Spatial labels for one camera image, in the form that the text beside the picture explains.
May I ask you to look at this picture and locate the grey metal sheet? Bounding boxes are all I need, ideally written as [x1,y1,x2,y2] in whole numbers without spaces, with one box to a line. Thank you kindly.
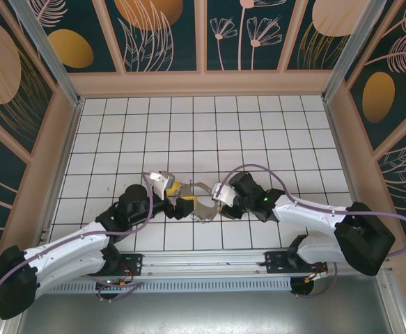
[0,290,406,334]

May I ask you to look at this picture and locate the aluminium frame post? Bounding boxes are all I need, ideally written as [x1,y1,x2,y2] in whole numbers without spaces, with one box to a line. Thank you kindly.
[322,0,388,102]
[9,0,85,107]

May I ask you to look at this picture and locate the short purple cable loop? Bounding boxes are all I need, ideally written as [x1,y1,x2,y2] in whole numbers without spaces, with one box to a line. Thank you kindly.
[96,282,143,303]
[291,270,339,300]

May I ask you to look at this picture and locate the small green circuit board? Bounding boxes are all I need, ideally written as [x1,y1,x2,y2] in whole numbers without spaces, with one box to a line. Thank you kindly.
[96,277,136,289]

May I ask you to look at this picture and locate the white orange wire bundle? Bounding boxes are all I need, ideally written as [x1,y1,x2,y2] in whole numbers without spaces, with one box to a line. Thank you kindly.
[305,270,329,283]

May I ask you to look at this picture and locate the white slotted cable duct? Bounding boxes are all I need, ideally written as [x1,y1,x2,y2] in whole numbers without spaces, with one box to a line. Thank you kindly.
[45,276,294,295]

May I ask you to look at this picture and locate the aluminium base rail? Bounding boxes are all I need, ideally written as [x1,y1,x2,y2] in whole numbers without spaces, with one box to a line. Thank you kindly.
[118,250,296,278]

